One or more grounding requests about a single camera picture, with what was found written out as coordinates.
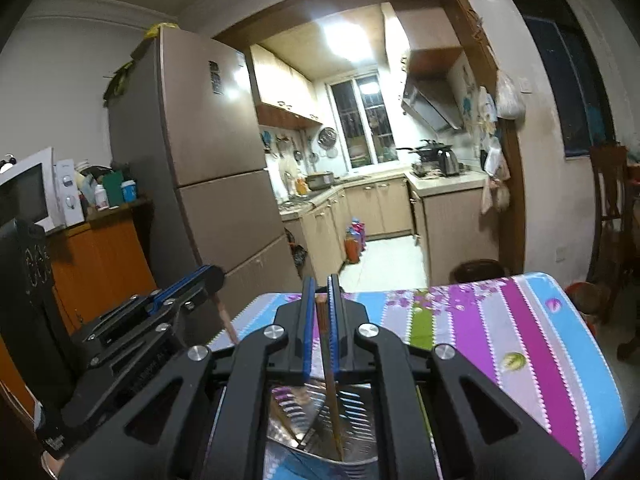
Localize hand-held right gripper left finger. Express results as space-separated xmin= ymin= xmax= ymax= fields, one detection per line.
xmin=62 ymin=276 xmax=321 ymax=480

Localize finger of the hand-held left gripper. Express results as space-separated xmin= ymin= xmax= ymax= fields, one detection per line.
xmin=75 ymin=305 xmax=213 ymax=413
xmin=92 ymin=266 xmax=227 ymax=335

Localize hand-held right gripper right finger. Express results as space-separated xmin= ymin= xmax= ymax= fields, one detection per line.
xmin=326 ymin=274 xmax=587 ymax=480

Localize brown wooden chopstick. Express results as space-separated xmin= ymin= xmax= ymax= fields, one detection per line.
xmin=315 ymin=296 xmax=345 ymax=462
xmin=212 ymin=294 xmax=241 ymax=346

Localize ribbed metal basin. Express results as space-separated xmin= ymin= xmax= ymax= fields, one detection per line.
xmin=264 ymin=379 xmax=382 ymax=467

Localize orange wooden cabinet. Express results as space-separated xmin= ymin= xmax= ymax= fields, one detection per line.
xmin=0 ymin=199 xmax=162 ymax=411

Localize red bottle blue cap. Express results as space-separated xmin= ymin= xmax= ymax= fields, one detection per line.
xmin=350 ymin=217 xmax=367 ymax=254

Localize green plastic container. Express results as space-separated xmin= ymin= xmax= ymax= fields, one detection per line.
xmin=102 ymin=170 xmax=126 ymax=209

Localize beige base cabinets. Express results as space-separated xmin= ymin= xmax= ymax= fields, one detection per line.
xmin=279 ymin=175 xmax=417 ymax=282

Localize white microwave oven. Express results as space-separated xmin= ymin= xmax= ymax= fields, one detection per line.
xmin=0 ymin=147 xmax=86 ymax=234

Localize beige counter cabinet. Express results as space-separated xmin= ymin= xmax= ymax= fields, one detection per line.
xmin=407 ymin=170 xmax=489 ymax=287

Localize brown round stool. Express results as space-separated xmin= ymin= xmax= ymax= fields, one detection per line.
xmin=448 ymin=258 xmax=507 ymax=285

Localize brown refrigerator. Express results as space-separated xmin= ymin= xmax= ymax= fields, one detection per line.
xmin=106 ymin=25 xmax=307 ymax=307

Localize striped floral tablecloth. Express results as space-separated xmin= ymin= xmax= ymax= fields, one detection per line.
xmin=207 ymin=272 xmax=628 ymax=480

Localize black wok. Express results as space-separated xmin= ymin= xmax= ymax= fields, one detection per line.
xmin=395 ymin=140 xmax=451 ymax=162

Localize steel electric kettle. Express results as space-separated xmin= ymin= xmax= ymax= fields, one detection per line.
xmin=437 ymin=145 xmax=461 ymax=177

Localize barred kitchen window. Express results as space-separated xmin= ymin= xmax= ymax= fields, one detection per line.
xmin=327 ymin=75 xmax=402 ymax=171

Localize hanging beige cloth bags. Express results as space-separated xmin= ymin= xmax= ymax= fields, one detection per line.
xmin=479 ymin=137 xmax=512 ymax=217

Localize green cloth bag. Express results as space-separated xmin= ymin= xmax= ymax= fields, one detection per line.
xmin=102 ymin=59 xmax=137 ymax=107

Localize steel range hood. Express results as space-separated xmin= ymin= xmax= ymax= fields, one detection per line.
xmin=400 ymin=47 xmax=467 ymax=134

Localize red plastic basin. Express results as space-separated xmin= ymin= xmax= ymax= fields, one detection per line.
xmin=564 ymin=281 xmax=607 ymax=322

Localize white hanging plastic bag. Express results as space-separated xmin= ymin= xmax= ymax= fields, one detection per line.
xmin=494 ymin=70 xmax=527 ymax=121

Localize dark wooden chair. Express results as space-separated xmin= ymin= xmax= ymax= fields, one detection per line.
xmin=586 ymin=141 xmax=640 ymax=322

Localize beige wall cabinets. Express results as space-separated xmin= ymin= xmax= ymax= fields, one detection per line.
xmin=249 ymin=44 xmax=324 ymax=129

